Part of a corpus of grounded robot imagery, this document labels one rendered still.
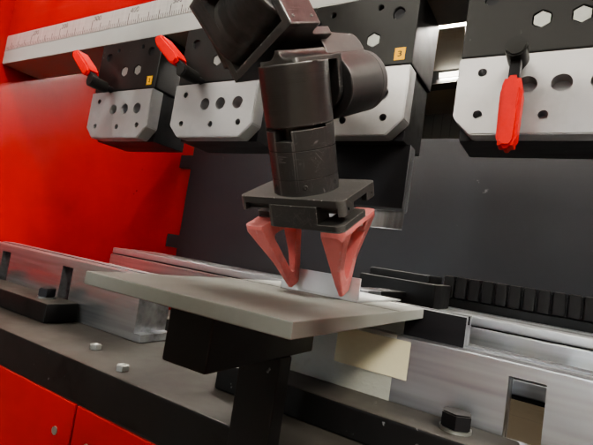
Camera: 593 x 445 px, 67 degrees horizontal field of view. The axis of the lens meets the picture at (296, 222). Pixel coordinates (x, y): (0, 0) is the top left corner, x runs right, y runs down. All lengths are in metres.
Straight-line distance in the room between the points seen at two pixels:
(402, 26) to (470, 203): 0.55
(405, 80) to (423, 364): 0.29
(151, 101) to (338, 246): 0.46
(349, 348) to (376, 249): 0.58
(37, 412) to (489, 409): 0.51
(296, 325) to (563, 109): 0.32
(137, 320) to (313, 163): 0.43
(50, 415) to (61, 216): 0.68
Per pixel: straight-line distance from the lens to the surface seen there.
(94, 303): 0.78
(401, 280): 0.70
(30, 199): 1.20
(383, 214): 0.52
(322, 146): 0.36
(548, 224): 0.99
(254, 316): 0.25
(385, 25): 0.55
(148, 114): 0.73
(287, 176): 0.37
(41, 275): 0.91
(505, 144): 0.43
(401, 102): 0.50
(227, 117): 0.62
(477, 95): 0.48
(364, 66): 0.42
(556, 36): 0.50
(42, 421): 0.66
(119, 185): 1.32
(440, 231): 1.02
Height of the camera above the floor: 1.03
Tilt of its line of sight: 4 degrees up
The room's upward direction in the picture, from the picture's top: 9 degrees clockwise
